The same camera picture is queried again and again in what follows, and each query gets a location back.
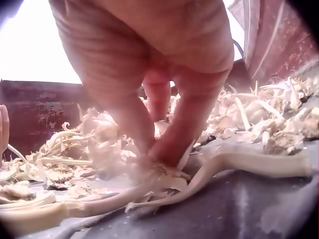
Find long thick garlic stem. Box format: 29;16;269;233
125;149;313;213

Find person's right fingers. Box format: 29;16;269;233
143;68;231;168

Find person's right hand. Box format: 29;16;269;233
49;0;235;168

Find pile of garlic peels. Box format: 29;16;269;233
0;76;319;199

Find person's right thumb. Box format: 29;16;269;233
83;75;156;158

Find dark grey plastic sheet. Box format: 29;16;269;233
15;100;319;239

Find person's left fingers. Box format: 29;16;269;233
0;105;10;155

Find garlic root disc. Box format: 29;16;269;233
47;166;76;187

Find person's left hand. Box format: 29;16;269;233
0;105;10;155

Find large garlic root chunk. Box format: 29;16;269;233
264;129;305;155

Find curved garlic stem strip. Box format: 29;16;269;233
0;192;57;208

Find pale garlic stem with strand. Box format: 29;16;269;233
0;183;162;226

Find torn garlic skin piece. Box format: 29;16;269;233
136;152;192;183

